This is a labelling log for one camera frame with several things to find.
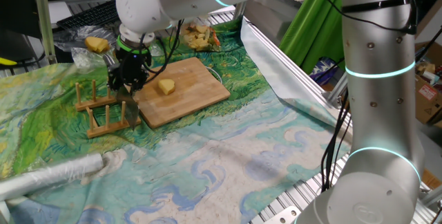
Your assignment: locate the aluminium corner plate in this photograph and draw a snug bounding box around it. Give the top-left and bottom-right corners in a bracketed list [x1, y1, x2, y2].
[265, 205, 302, 224]

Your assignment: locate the clear plastic wrap roll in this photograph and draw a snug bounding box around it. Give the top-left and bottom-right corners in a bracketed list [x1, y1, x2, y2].
[0, 152, 105, 203]

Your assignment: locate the yellow potato half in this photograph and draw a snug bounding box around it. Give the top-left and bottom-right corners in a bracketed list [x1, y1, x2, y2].
[157, 78, 176, 96]

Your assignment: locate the black cable bundle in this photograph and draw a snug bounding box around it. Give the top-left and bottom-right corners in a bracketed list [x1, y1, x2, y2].
[320, 88, 353, 194]

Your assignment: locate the steel cleaver knife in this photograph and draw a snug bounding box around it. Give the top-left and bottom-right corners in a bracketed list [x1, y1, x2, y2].
[103, 55, 140, 131]

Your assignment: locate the grey green rag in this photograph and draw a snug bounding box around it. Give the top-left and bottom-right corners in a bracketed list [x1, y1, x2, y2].
[103, 21, 120, 40]

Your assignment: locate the wooden cutting board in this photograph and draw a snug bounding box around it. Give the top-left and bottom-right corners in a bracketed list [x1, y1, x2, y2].
[131, 57, 231, 129]

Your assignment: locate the black monitor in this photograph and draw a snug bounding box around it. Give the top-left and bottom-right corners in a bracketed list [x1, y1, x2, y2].
[0, 0, 42, 40]

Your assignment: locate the white paper sheet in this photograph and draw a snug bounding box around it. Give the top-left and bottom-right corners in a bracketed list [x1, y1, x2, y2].
[48, 1, 72, 24]

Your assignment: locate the green curtain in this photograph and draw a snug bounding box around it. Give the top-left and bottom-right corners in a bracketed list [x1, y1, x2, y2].
[278, 0, 346, 75]

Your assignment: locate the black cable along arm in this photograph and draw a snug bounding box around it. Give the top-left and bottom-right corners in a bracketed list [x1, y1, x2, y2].
[299, 0, 417, 35]

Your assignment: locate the aluminium frame post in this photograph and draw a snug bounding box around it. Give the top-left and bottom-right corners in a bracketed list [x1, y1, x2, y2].
[30, 0, 58, 65]
[326, 71, 349, 109]

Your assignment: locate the peeled cut yellow potato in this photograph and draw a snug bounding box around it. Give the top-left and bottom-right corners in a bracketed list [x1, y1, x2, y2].
[84, 36, 111, 54]

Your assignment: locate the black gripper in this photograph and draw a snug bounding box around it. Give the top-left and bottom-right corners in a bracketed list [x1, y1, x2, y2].
[107, 48, 153, 92]

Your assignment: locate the blue patterned bag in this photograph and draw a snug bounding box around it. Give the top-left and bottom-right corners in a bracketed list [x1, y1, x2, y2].
[309, 57, 346, 86]

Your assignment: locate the grey metal box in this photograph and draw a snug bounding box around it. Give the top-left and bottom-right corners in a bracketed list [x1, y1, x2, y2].
[243, 0, 305, 38]

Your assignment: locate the black keyboard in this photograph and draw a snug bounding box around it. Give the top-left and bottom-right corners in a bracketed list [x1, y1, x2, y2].
[56, 0, 120, 31]

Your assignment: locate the black cable strap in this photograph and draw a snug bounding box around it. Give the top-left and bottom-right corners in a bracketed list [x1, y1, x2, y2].
[340, 0, 414, 14]

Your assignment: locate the painted landscape tablecloth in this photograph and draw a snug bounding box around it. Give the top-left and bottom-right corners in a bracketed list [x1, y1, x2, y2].
[0, 18, 360, 224]

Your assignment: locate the cardboard box red label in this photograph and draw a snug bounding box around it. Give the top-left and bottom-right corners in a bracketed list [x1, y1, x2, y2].
[414, 75, 442, 124]

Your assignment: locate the wooden peg rack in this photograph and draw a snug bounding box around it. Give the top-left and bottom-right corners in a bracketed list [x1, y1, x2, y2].
[75, 75, 142, 139]

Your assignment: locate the bag of chopped potato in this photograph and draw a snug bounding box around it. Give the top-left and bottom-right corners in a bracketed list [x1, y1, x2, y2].
[181, 23, 222, 53]

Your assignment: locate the thick black cable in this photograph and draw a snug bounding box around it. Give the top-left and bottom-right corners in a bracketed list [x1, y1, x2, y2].
[142, 19, 184, 85]

